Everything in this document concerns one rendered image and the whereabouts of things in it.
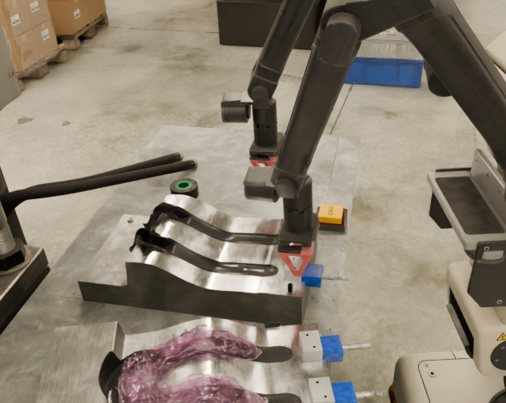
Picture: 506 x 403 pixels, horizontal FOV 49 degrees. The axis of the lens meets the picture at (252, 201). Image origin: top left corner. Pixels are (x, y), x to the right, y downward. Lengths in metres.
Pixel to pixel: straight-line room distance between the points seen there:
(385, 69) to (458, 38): 3.68
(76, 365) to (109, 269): 0.32
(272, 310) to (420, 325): 1.26
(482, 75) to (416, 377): 1.23
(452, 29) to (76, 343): 0.81
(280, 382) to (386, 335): 1.30
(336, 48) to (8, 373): 0.90
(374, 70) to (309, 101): 3.59
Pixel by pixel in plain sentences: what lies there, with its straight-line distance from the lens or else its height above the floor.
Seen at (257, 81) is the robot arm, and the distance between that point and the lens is 1.24.
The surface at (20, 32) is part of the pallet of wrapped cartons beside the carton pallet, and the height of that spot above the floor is 0.42.
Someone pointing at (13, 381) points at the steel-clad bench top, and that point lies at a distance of 1.24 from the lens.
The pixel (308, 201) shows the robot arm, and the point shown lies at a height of 1.09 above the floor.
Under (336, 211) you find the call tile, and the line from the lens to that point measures 1.47.
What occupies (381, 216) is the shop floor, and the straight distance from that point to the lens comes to 2.92.
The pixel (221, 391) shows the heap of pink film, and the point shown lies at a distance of 0.97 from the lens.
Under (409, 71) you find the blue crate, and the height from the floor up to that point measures 0.13.
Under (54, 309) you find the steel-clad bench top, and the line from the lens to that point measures 1.35.
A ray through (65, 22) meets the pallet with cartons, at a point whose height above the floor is 0.26.
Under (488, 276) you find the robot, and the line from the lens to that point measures 1.13.
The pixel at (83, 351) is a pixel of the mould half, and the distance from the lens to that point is 1.08.
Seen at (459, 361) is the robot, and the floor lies 0.28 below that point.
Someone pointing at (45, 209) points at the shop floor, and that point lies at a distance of 3.25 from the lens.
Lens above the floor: 1.68
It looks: 34 degrees down
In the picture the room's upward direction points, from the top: 3 degrees counter-clockwise
